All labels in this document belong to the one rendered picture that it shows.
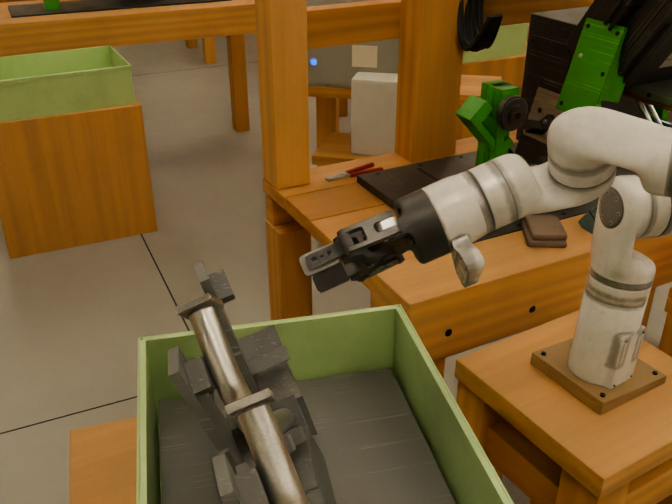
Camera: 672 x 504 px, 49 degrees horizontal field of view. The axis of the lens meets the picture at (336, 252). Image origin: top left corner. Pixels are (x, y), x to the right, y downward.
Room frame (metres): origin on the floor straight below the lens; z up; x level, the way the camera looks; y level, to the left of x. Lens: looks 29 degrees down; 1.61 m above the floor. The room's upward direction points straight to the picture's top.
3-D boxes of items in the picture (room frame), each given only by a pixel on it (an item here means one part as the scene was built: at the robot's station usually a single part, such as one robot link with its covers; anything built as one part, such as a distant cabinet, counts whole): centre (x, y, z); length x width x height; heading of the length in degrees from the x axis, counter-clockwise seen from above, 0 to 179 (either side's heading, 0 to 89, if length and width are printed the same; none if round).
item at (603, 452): (0.96, -0.42, 0.83); 0.32 x 0.32 x 0.04; 31
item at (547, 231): (1.36, -0.43, 0.91); 0.10 x 0.08 x 0.03; 175
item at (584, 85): (1.67, -0.60, 1.17); 0.13 x 0.12 x 0.20; 117
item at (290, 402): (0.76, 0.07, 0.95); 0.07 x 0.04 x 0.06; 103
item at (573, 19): (1.93, -0.67, 1.07); 0.30 x 0.18 x 0.34; 117
